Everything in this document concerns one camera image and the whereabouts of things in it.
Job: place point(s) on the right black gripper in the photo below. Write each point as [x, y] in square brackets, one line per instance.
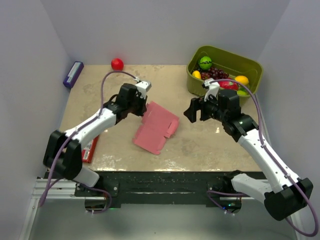
[196, 104]

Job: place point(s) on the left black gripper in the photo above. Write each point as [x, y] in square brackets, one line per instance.
[143, 102]

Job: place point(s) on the pink paper box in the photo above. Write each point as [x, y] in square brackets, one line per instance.
[157, 125]

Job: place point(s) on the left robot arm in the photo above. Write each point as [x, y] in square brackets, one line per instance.
[63, 154]

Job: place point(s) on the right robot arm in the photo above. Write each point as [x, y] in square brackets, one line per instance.
[285, 192]

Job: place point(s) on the purple box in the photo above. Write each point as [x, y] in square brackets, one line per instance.
[73, 74]

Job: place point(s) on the red box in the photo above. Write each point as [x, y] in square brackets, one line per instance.
[89, 150]

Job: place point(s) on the small yellow lemon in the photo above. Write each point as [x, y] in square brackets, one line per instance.
[196, 74]

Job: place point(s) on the red apple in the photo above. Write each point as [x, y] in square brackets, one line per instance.
[117, 64]

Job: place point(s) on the purple grapes bunch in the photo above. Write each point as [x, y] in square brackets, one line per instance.
[213, 73]

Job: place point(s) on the red dragon fruit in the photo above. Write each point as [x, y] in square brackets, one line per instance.
[227, 84]

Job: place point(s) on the small green fruit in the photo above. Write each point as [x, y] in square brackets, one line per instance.
[242, 93]

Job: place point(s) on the yellow orange fruit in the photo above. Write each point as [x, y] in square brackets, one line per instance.
[242, 80]

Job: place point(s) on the green plastic basket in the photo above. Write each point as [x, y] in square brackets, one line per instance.
[231, 63]

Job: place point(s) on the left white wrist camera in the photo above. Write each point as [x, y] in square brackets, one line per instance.
[143, 87]

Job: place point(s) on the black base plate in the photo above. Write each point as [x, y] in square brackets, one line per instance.
[168, 188]

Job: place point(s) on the aluminium frame rail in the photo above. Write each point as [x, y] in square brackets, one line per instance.
[63, 189]

